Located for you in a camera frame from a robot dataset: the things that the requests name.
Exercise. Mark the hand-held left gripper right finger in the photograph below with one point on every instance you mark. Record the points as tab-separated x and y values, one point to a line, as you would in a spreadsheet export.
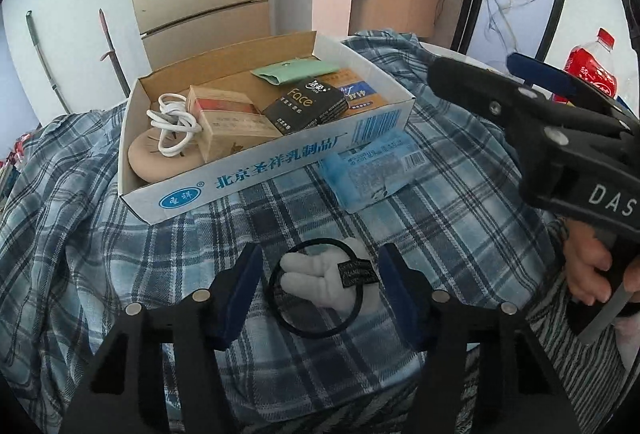
397	289

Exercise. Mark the orange and blue small box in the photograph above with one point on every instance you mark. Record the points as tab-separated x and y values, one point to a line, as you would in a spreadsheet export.
362	91

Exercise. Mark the person's right hand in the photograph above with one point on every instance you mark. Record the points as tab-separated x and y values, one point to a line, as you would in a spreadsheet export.
582	264

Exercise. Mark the black tissue packet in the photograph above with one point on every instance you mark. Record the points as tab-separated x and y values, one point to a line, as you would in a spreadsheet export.
305	106

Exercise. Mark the blue plaid cloth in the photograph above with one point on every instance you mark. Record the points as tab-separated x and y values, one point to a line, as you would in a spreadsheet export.
100	214

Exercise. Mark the beige bathroom vanity cabinet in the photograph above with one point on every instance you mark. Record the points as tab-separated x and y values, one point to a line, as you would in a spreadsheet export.
395	11

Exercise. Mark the round beige perforated disc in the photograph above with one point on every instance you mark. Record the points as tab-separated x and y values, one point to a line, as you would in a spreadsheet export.
150	161

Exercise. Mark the grey striped fabric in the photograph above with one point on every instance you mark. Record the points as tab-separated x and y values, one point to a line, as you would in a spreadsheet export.
575	364

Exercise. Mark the red soda bottle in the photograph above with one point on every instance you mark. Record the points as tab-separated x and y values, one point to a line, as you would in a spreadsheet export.
590	69

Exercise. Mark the red and beige small box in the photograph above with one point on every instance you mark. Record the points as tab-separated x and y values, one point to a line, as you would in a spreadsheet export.
235	124

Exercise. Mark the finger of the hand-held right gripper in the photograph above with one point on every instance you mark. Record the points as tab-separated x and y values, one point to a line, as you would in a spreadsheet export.
475	84
540	71

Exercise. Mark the white cardboard box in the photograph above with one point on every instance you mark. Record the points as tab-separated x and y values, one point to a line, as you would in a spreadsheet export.
260	174

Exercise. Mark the pile of red bags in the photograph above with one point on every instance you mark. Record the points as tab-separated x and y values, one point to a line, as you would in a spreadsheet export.
10	161

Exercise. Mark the green snap pouch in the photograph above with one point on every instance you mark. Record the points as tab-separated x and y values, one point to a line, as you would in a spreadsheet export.
292	70

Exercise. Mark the blue wet wipes packet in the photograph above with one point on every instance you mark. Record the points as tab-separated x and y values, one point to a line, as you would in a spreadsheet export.
375	171

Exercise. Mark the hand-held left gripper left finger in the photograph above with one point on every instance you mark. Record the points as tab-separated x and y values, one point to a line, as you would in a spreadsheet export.
242	294

